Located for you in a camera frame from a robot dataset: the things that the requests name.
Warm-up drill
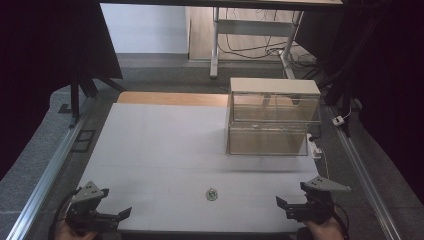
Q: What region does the white metal desk frame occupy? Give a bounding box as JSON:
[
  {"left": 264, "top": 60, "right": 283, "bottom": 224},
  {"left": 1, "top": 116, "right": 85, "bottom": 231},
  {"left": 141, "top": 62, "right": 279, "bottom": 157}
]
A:
[{"left": 99, "top": 0, "right": 345, "bottom": 80}]

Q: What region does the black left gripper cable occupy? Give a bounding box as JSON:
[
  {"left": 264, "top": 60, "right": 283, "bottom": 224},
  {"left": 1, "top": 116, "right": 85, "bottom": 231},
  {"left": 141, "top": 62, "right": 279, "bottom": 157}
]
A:
[{"left": 48, "top": 190, "right": 82, "bottom": 240}]

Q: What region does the black curtain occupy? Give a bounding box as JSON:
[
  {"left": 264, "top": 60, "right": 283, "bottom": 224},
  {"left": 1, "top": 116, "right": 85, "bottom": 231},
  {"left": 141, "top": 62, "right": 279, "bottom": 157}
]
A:
[
  {"left": 294, "top": 0, "right": 424, "bottom": 204},
  {"left": 0, "top": 0, "right": 124, "bottom": 183}
]

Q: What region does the white table mat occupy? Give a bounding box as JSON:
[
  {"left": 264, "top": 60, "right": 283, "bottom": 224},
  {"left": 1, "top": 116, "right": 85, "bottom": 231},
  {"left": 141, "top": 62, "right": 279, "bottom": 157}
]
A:
[{"left": 76, "top": 102, "right": 322, "bottom": 234}]

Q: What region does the white power strip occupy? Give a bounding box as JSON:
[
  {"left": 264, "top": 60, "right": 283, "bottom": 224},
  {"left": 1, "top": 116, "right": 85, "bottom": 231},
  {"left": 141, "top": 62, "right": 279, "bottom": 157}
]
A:
[{"left": 306, "top": 132, "right": 324, "bottom": 160}]

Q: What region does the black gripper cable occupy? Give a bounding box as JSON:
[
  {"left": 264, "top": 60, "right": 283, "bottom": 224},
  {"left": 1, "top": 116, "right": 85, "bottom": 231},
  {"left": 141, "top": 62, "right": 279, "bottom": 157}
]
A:
[
  {"left": 48, "top": 190, "right": 82, "bottom": 240},
  {"left": 332, "top": 211, "right": 351, "bottom": 240}
]

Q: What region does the black rectangular floor frame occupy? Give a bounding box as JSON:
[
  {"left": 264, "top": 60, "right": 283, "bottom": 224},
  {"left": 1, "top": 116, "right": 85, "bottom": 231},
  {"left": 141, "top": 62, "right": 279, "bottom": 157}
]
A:
[{"left": 70, "top": 129, "right": 97, "bottom": 154}]

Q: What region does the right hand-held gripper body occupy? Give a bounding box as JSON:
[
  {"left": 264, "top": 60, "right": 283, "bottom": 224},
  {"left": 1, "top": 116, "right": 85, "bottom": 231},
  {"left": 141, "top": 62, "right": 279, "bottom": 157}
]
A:
[{"left": 286, "top": 175, "right": 352, "bottom": 225}]

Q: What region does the aluminium rail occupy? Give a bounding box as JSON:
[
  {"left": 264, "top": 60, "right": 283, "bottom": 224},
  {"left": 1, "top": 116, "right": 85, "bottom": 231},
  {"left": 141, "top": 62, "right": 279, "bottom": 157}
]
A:
[
  {"left": 5, "top": 99, "right": 94, "bottom": 240},
  {"left": 325, "top": 105, "right": 403, "bottom": 240}
]

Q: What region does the clear drawer cabinet white top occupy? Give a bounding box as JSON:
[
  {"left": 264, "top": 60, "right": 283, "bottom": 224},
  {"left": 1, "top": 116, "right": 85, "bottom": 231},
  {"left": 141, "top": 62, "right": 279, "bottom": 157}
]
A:
[{"left": 226, "top": 77, "right": 323, "bottom": 157}]

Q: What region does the black metal stand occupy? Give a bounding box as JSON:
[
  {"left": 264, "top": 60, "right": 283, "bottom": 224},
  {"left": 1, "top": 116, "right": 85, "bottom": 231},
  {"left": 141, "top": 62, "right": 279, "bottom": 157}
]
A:
[
  {"left": 323, "top": 71, "right": 359, "bottom": 138},
  {"left": 57, "top": 71, "right": 128, "bottom": 130}
]

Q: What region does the person's left hand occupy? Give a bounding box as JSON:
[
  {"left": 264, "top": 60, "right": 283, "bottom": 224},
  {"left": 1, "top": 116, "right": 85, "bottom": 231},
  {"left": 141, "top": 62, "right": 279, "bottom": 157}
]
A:
[{"left": 54, "top": 221, "right": 102, "bottom": 240}]

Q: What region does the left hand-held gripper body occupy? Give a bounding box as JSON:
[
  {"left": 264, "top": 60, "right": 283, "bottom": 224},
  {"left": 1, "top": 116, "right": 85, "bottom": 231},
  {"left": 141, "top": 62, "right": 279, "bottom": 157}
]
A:
[{"left": 65, "top": 180, "right": 119, "bottom": 234}]

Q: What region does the person's right hand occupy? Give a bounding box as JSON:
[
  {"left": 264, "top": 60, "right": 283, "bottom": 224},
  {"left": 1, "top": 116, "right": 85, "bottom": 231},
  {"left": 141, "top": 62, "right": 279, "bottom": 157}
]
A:
[{"left": 304, "top": 216, "right": 347, "bottom": 240}]

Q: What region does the thin white cable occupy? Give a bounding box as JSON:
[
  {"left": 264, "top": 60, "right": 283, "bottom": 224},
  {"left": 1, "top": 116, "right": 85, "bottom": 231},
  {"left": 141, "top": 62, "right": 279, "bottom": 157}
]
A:
[{"left": 319, "top": 155, "right": 332, "bottom": 181}]

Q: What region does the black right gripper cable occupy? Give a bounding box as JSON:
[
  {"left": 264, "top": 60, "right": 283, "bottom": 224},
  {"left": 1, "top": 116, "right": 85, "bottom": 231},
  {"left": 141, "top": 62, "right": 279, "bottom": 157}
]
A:
[{"left": 332, "top": 211, "right": 351, "bottom": 240}]

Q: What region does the small green round ornament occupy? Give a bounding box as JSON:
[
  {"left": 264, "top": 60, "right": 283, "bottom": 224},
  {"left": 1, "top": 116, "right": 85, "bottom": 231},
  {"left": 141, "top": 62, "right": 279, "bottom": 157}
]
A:
[{"left": 205, "top": 187, "right": 219, "bottom": 202}]

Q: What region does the white metal table frame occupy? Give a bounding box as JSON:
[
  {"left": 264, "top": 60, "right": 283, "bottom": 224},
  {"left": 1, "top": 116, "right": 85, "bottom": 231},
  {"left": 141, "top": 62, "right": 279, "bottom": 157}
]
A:
[{"left": 217, "top": 7, "right": 321, "bottom": 80}]

